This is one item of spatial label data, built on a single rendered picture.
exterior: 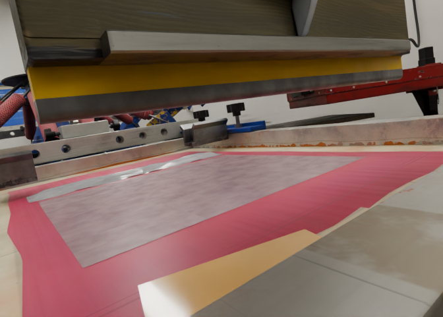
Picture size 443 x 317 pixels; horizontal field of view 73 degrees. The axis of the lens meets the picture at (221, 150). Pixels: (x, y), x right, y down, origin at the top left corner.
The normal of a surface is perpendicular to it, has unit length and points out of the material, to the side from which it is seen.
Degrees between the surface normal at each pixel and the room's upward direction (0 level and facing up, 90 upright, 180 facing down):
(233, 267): 0
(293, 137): 90
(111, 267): 0
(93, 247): 0
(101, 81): 89
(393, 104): 90
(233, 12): 89
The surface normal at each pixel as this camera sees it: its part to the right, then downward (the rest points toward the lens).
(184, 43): 0.58, -0.02
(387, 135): -0.79, 0.19
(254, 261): -0.16, -0.98
